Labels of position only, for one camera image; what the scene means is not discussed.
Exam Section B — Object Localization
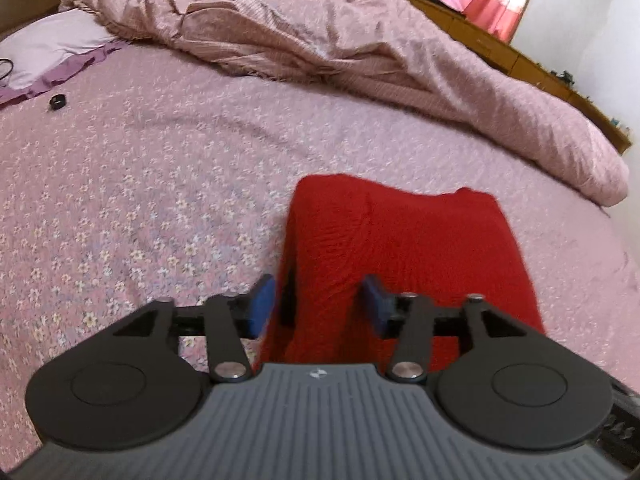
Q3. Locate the wooden cabinet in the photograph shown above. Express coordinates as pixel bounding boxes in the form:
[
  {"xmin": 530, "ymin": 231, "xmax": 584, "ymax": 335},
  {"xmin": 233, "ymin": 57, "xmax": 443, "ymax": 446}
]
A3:
[{"xmin": 404, "ymin": 0, "xmax": 634, "ymax": 155}]

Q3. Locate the white pillow with purple frill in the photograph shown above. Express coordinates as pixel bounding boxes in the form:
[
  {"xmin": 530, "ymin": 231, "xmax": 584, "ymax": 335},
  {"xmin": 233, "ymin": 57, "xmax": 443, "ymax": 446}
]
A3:
[{"xmin": 0, "ymin": 9, "xmax": 129, "ymax": 107}]

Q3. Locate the pink duvet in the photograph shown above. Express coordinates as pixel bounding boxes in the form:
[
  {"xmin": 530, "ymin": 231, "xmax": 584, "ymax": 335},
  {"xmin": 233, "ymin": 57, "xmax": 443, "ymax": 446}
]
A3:
[{"xmin": 59, "ymin": 0, "xmax": 631, "ymax": 207}]

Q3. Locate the red knitted garment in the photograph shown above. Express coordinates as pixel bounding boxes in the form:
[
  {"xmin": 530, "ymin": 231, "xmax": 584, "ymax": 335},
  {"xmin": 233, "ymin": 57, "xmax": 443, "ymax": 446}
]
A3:
[{"xmin": 257, "ymin": 173, "xmax": 547, "ymax": 374}]

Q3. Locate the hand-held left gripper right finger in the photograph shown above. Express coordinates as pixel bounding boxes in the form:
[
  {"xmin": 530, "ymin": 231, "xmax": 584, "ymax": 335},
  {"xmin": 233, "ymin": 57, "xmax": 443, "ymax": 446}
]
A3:
[{"xmin": 361, "ymin": 274, "xmax": 527, "ymax": 385}]

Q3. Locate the pink floral bed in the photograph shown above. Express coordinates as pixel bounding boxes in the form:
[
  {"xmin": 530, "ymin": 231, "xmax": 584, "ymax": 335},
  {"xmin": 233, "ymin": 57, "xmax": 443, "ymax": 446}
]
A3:
[{"xmin": 0, "ymin": 30, "xmax": 640, "ymax": 461}]

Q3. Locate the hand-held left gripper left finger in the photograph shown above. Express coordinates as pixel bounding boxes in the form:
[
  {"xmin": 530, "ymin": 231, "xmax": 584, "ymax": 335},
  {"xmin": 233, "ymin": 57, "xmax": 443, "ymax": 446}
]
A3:
[{"xmin": 112, "ymin": 273, "xmax": 277, "ymax": 385}]

